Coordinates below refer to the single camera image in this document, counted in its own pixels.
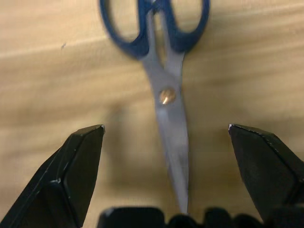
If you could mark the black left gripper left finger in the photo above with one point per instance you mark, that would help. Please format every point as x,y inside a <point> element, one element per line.
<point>66,180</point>

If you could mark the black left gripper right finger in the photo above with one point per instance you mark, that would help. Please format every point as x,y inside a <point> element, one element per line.
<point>266,175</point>

